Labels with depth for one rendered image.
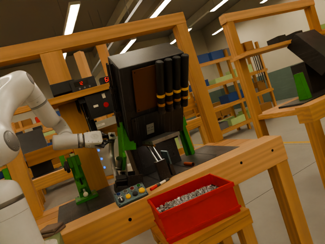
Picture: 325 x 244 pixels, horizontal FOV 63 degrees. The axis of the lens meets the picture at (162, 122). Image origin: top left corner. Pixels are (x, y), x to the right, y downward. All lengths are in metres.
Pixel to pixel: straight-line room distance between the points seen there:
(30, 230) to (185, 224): 0.52
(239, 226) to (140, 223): 0.46
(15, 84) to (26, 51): 0.75
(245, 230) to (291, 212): 0.70
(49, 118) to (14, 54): 0.61
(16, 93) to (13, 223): 0.51
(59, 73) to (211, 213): 1.31
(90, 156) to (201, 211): 1.00
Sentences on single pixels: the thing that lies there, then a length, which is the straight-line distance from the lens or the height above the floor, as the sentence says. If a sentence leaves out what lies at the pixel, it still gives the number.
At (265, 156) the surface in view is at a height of 0.82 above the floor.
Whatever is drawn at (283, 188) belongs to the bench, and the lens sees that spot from 1.75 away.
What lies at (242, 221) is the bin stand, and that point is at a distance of 1.12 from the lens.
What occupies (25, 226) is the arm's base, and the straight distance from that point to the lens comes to 0.96.
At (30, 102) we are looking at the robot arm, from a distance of 1.43.
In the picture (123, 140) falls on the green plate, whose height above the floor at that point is 1.17.
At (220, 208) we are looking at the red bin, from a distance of 1.08.
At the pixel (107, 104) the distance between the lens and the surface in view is 1.75.
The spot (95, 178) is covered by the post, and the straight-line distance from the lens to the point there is 1.85.
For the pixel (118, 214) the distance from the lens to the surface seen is 1.29.
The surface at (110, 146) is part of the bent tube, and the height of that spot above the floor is 1.15.
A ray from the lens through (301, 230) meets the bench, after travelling 1.89.
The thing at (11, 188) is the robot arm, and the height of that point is 1.19.
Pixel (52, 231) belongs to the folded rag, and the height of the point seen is 0.92.
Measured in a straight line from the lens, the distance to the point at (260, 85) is 7.99.
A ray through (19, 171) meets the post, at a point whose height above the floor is 1.19.
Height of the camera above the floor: 1.27
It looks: 3 degrees down
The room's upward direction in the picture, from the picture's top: 19 degrees counter-clockwise
